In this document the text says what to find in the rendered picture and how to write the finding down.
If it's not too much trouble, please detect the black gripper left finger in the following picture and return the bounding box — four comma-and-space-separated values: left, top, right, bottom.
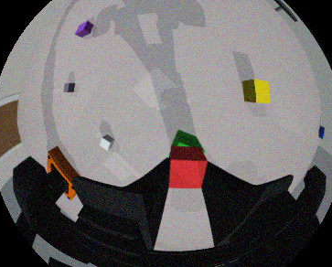
70, 158, 170, 251

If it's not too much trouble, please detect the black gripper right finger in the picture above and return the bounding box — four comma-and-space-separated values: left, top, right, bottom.
201, 162, 294, 247

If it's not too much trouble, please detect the yellow block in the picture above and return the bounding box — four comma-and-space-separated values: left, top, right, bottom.
242, 79, 270, 103

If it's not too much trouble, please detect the green block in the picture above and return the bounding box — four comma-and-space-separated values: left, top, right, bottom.
170, 129, 198, 148
173, 133, 205, 152

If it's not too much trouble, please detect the blue cube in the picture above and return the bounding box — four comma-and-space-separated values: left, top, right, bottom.
318, 126, 325, 138

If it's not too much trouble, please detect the purple cube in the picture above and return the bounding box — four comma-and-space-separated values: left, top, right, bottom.
76, 20, 94, 37

